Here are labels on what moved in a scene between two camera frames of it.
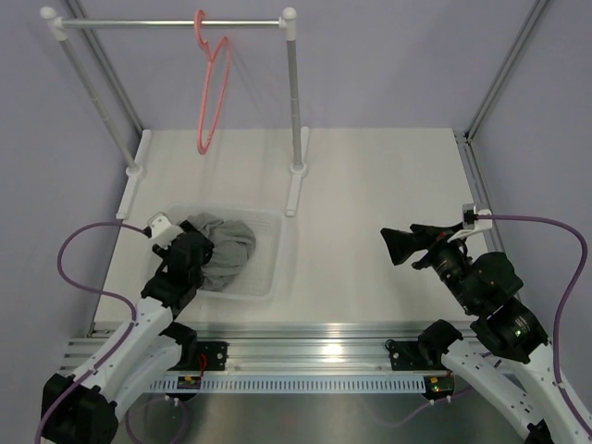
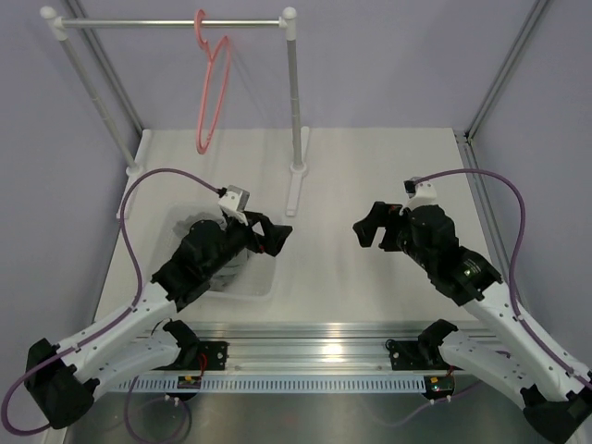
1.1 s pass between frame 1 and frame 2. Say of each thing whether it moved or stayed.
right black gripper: moved
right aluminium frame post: stayed
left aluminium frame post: stayed
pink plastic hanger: stayed
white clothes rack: stayed
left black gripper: moved
